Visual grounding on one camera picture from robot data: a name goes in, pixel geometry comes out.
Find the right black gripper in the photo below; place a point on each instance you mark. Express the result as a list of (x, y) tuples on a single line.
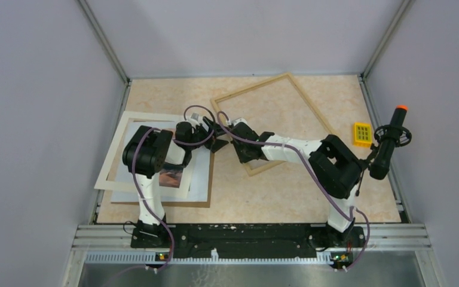
[(244, 159)]

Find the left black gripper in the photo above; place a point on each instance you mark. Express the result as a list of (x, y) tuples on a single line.
[(216, 144)]

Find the sunset landscape photo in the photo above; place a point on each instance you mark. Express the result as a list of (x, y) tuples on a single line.
[(170, 176)]

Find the light wooden picture frame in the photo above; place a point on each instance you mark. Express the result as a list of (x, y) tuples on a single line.
[(277, 104)]

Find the brown backing board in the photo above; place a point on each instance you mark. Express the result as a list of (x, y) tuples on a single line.
[(209, 186)]

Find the cream mat board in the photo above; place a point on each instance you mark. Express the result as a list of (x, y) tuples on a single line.
[(114, 175)]

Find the white paper sheet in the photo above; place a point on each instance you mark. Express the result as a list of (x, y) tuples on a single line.
[(123, 175)]

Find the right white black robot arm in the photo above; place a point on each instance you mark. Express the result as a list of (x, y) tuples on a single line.
[(332, 165)]

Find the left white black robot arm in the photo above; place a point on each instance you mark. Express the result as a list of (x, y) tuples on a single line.
[(150, 149)]

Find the yellow grid block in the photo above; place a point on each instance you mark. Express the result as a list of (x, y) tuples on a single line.
[(362, 135)]

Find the black mini tripod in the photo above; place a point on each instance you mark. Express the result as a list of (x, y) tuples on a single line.
[(365, 165)]

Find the black microphone orange tip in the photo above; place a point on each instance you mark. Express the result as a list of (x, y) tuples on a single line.
[(389, 137)]

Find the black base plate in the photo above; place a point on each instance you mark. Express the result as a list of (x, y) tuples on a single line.
[(246, 241)]

